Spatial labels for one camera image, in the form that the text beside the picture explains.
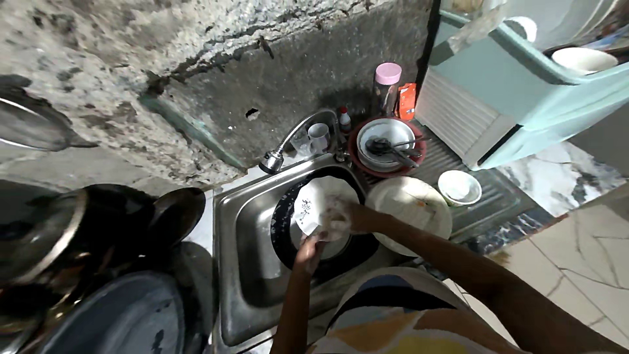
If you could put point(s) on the person's right hand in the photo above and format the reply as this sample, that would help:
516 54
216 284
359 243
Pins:
355 217

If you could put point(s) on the person's left hand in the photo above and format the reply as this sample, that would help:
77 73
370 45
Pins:
308 251

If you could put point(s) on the person's right fingers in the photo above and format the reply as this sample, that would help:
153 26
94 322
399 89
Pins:
335 216

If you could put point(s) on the person's left fingers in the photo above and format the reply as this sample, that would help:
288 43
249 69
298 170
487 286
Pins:
318 238

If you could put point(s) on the white bowl with floral print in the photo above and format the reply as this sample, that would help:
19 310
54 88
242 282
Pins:
318 196

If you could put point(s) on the person's right forearm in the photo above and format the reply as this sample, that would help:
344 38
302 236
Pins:
467 270

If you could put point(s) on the person's left forearm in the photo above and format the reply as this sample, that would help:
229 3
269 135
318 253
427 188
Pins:
295 305

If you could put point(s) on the round grey-white plate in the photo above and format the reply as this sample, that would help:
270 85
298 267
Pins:
339 248

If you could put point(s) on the black speckled basin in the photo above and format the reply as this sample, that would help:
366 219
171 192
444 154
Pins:
282 236

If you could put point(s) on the red plastic basin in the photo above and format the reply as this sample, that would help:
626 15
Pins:
354 153

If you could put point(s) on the large cream plate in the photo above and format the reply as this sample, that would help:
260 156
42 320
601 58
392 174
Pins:
400 201

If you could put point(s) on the white mug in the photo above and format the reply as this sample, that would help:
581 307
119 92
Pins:
319 136

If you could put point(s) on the clear drinking glass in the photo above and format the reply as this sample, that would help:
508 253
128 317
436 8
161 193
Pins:
300 142

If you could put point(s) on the stainless steel sink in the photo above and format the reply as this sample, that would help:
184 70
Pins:
255 295

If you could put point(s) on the pile of metal spoons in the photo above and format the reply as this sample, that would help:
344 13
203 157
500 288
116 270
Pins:
390 148

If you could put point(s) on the flexible chrome faucet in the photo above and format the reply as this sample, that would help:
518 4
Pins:
291 139

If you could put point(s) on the white bowl with dark rim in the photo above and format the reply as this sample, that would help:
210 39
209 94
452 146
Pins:
367 131

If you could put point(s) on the small bottle with red cap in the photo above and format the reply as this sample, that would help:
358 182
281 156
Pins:
345 119

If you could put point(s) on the person's body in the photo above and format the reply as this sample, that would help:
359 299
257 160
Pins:
393 319

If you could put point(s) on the small white patterned bowl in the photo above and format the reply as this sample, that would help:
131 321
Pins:
459 187

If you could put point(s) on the orange packet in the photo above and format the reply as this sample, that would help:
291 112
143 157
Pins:
407 101

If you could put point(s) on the black frying pan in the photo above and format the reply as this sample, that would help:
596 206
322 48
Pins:
178 216

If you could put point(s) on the clear jar with pink lid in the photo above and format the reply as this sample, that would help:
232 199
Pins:
387 83

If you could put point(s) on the large blackened pot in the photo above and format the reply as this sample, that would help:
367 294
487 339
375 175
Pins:
110 221

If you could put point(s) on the large grey oval tub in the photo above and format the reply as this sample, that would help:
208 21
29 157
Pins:
123 319

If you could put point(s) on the mint green dish cabinet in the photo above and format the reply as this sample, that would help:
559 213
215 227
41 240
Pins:
501 83

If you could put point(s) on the white cup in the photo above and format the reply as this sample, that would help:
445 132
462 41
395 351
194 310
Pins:
528 28

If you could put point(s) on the shallow white bowl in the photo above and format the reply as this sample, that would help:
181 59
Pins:
584 59

